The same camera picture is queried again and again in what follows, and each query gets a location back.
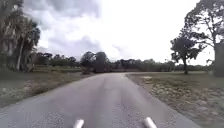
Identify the row of trees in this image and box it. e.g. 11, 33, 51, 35
32, 50, 214, 74

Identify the grey asphalt road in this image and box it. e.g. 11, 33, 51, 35
0, 72, 203, 128

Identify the robot's own part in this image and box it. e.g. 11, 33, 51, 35
72, 118, 85, 128
143, 116, 158, 128

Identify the dark leafy tree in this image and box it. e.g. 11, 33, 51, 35
169, 35, 203, 75

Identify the grass verge with gravel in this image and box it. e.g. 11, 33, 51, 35
125, 71, 224, 128

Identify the grass verge with dry patches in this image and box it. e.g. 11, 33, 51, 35
0, 65, 96, 109

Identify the group of palm trees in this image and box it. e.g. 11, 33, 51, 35
0, 0, 42, 73

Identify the tall bare-branched tree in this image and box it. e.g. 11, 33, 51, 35
182, 0, 224, 78

